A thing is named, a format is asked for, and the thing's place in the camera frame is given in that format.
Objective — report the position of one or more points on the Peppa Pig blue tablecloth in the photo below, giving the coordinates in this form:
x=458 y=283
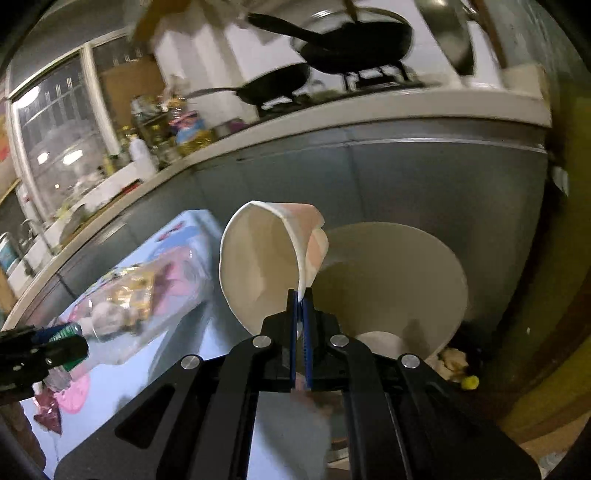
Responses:
x=291 y=438

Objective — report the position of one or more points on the window with bars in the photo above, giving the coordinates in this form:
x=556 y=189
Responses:
x=71 y=119

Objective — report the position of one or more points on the clear plastic bottle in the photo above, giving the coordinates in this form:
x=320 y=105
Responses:
x=126 y=311

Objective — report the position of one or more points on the black frying pan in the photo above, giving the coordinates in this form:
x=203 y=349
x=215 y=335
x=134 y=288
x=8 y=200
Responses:
x=282 y=82

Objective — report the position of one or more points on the white paper cup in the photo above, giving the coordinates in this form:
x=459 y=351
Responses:
x=268 y=249

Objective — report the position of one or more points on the steel wok lid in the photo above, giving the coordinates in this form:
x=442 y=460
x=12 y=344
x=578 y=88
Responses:
x=447 y=21

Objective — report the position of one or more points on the white plastic jug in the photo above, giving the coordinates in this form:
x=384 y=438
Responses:
x=142 y=158

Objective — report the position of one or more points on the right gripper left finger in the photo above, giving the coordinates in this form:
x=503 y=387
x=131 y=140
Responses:
x=196 y=420

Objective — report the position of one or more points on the white round trash bin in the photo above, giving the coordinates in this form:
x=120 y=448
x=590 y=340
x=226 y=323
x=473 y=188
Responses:
x=391 y=278

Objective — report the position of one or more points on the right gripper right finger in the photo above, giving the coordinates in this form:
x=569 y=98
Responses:
x=404 y=421

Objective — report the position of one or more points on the cooking oil bottle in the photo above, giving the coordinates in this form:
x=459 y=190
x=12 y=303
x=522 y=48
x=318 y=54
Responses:
x=190 y=133

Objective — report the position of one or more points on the chrome sink faucet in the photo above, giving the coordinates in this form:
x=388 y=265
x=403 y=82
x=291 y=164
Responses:
x=37 y=251

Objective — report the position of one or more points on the black wok with lid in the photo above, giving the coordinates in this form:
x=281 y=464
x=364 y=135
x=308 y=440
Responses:
x=351 y=48

